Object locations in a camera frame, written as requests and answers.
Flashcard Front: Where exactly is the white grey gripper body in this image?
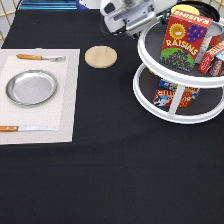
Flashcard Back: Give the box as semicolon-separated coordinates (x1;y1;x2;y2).
100;0;176;36

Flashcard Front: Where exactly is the black ribbed bowl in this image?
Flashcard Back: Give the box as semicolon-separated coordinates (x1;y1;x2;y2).
196;2;220;22

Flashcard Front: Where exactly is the white two-tier lazy Susan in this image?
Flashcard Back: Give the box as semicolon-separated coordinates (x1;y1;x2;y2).
133;22;224;124

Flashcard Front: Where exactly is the silver metal plate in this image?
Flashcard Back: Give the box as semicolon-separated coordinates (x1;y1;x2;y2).
5;70;58;106

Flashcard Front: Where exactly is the round wooden coaster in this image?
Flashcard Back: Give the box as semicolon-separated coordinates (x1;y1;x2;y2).
85;46;117;68

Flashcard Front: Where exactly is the green yellow-lidded can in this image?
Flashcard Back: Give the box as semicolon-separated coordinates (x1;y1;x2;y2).
171;4;200;15

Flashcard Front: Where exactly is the red raisins box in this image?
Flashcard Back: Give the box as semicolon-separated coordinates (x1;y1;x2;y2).
160;10;213;72

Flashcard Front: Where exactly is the blue yellow small box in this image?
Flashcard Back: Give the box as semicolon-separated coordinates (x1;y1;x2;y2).
159;79;200;99

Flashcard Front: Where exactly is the red tin can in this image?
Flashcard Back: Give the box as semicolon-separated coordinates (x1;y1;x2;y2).
206;22;224;47

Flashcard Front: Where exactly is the red butter box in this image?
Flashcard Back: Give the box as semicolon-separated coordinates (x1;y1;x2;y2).
199;40;224;77

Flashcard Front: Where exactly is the beige woven placemat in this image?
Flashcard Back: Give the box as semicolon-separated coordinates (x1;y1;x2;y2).
0;49;80;145

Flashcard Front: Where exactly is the wooden-handled fork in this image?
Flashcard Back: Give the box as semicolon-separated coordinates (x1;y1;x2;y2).
16;54;66;62

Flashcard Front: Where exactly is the wooden-handled knife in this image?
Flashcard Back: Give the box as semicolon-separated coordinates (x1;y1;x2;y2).
0;126;57;132

